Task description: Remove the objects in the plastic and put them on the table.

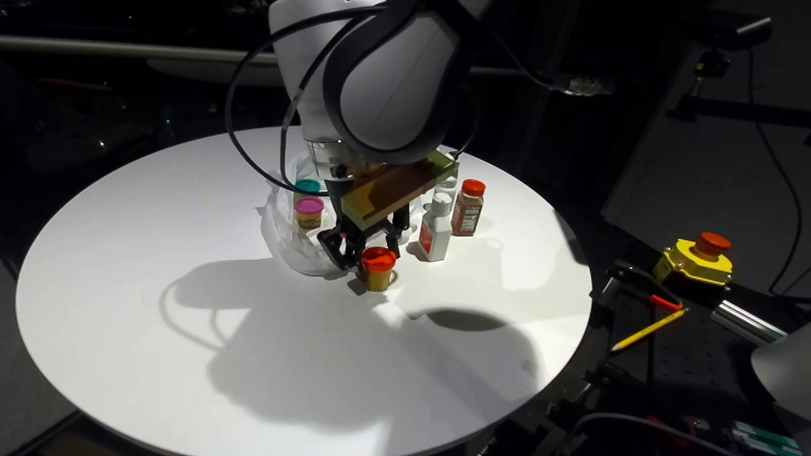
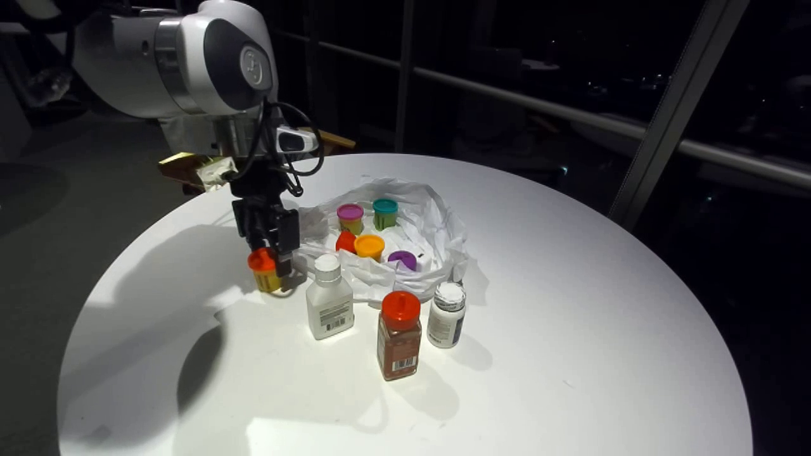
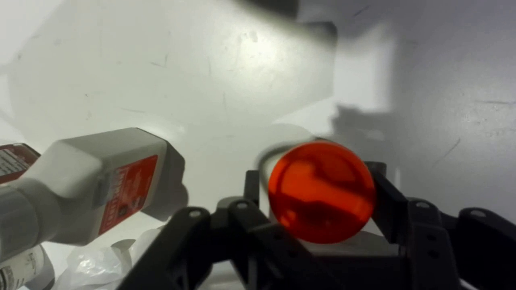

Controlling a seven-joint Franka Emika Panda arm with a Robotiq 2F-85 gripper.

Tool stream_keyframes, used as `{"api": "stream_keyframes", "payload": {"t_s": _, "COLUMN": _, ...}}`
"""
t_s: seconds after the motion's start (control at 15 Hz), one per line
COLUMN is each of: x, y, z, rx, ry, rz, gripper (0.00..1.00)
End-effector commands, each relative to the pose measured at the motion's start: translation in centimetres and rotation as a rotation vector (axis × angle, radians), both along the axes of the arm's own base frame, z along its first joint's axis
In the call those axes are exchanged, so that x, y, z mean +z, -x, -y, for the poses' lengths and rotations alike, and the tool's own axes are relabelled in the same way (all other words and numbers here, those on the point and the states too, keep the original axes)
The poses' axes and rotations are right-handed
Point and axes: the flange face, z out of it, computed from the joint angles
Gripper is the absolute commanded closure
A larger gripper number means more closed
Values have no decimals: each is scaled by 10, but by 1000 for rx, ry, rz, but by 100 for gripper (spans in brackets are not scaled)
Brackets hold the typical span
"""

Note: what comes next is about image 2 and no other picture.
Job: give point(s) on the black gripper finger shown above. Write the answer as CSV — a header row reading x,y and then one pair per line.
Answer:
x,y
287,238
244,223

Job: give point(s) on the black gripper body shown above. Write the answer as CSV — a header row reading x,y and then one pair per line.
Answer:
x,y
264,188

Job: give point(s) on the orange-lid yellow dough tub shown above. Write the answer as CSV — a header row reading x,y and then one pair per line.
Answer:
x,y
268,273

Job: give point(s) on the pink-lid dough tub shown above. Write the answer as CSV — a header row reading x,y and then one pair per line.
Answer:
x,y
350,215

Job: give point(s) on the square white bottle white cap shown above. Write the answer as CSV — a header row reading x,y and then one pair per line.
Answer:
x,y
329,304

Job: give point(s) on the red-lid spice bottle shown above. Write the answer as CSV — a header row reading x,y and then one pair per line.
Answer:
x,y
398,338

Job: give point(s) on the round white pill bottle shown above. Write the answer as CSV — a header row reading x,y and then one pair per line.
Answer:
x,y
448,318

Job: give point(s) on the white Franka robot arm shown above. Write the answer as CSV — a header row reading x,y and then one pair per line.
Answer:
x,y
169,58

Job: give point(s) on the yellow-lid dough tub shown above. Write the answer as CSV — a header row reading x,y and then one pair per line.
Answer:
x,y
368,245

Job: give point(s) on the teal-lid dough tub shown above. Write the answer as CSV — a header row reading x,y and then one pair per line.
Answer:
x,y
387,210

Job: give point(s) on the purple lid container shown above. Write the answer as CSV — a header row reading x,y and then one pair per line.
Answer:
x,y
405,259

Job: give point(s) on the translucent white plastic bag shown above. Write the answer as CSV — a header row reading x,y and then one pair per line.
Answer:
x,y
433,219

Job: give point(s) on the thin dark window post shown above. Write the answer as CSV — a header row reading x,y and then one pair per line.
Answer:
x,y
408,67

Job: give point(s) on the grey horizontal window rail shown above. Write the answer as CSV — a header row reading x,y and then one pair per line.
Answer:
x,y
634,133

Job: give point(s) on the grey window frame post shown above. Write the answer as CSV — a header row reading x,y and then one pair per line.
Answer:
x,y
675,109

